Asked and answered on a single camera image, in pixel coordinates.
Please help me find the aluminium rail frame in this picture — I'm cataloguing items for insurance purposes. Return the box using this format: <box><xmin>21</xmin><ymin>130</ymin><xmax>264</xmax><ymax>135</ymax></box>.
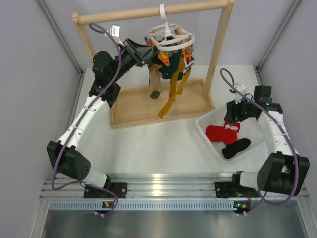
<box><xmin>39</xmin><ymin>172</ymin><xmax>309</xmax><ymax>211</ymax></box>

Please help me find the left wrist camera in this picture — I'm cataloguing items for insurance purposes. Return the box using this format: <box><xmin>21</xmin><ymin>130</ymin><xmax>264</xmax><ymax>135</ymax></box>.
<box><xmin>104</xmin><ymin>24</ymin><xmax>120</xmax><ymax>38</ymax></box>

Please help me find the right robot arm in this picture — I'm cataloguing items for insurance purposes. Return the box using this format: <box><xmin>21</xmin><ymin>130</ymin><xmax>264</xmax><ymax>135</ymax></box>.
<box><xmin>224</xmin><ymin>86</ymin><xmax>310</xmax><ymax>197</ymax></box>

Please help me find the white plastic clip hanger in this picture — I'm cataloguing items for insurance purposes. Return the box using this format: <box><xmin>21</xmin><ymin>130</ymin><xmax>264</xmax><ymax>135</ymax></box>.
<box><xmin>145</xmin><ymin>4</ymin><xmax>195</xmax><ymax>53</ymax></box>

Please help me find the mustard yellow sock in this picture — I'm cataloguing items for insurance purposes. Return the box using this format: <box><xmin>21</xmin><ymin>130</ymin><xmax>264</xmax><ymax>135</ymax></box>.
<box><xmin>169</xmin><ymin>60</ymin><xmax>188</xmax><ymax>98</ymax></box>
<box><xmin>158</xmin><ymin>71</ymin><xmax>191</xmax><ymax>119</ymax></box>

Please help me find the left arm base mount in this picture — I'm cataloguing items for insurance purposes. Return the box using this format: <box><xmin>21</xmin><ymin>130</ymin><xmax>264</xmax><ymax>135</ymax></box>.
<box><xmin>83</xmin><ymin>182</ymin><xmax>128</xmax><ymax>199</ymax></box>

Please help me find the white plastic basket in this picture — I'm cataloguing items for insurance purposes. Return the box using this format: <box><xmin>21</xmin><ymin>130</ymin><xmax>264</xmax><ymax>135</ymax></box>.
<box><xmin>195</xmin><ymin>106</ymin><xmax>266</xmax><ymax>163</ymax></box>

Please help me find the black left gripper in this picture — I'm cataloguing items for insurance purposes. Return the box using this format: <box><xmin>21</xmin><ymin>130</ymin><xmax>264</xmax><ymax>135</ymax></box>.
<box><xmin>109</xmin><ymin>37</ymin><xmax>160</xmax><ymax>82</ymax></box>

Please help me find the orange clothes clip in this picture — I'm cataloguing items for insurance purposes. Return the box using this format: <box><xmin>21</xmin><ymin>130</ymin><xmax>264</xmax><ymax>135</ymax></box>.
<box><xmin>158</xmin><ymin>51</ymin><xmax>170</xmax><ymax>67</ymax></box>

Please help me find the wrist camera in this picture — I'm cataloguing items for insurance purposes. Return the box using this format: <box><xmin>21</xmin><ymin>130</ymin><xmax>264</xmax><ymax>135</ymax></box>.
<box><xmin>104</xmin><ymin>24</ymin><xmax>120</xmax><ymax>38</ymax></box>
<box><xmin>229</xmin><ymin>83</ymin><xmax>247</xmax><ymax>104</ymax></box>

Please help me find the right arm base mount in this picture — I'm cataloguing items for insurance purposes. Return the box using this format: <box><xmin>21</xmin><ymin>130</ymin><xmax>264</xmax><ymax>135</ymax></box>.
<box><xmin>214</xmin><ymin>182</ymin><xmax>254</xmax><ymax>198</ymax></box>

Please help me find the red christmas sock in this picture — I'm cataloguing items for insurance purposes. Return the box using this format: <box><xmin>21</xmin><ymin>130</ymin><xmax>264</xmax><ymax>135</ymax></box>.
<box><xmin>205</xmin><ymin>121</ymin><xmax>241</xmax><ymax>145</ymax></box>

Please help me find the wooden hanging rack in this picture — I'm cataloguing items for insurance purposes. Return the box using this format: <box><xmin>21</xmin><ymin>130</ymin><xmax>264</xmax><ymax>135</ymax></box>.
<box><xmin>72</xmin><ymin>0</ymin><xmax>234</xmax><ymax>128</ymax></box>

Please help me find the dark teal sock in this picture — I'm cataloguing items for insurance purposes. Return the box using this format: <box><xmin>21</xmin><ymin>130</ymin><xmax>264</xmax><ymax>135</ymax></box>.
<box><xmin>162</xmin><ymin>50</ymin><xmax>182</xmax><ymax>80</ymax></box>

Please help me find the black sock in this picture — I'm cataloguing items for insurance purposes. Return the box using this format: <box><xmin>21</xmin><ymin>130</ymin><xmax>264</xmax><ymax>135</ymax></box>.
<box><xmin>222</xmin><ymin>138</ymin><xmax>251</xmax><ymax>159</ymax></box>

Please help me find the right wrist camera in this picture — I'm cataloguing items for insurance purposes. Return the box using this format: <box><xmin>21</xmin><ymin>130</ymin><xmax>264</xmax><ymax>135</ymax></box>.
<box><xmin>229</xmin><ymin>83</ymin><xmax>247</xmax><ymax>104</ymax></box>

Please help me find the beige green striped sock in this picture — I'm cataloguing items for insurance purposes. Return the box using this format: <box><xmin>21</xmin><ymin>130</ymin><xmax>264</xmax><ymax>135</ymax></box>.
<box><xmin>147</xmin><ymin>62</ymin><xmax>162</xmax><ymax>99</ymax></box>

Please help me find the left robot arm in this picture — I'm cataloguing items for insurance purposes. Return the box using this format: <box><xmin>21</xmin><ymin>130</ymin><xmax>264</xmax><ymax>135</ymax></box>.
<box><xmin>47</xmin><ymin>39</ymin><xmax>159</xmax><ymax>197</ymax></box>

